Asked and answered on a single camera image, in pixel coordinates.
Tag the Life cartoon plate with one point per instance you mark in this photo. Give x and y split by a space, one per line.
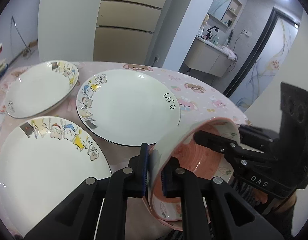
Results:
127 107

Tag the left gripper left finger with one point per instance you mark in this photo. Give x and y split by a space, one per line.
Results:
96 209

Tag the pink rabbit strawberry bowl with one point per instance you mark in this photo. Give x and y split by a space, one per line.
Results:
203 162

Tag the person's right hand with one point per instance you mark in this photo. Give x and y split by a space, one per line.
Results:
265 204

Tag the gold three-door refrigerator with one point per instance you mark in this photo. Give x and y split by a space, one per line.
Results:
124 29

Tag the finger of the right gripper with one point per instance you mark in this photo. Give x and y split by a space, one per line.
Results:
216 143
249 133

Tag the black door frame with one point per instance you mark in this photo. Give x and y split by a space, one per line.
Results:
258 48

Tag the pink towel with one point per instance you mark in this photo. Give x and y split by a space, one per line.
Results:
231 55

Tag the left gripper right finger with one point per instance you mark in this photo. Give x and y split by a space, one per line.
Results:
212 209

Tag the bathroom vanity cabinet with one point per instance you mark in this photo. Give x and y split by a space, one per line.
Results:
206 57

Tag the bathroom mirror shelf cabinet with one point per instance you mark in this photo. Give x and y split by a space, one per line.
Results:
225 12

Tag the black faucet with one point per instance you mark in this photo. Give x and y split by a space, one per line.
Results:
209 32

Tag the mop with metal pole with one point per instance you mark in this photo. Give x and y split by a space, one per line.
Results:
28 49

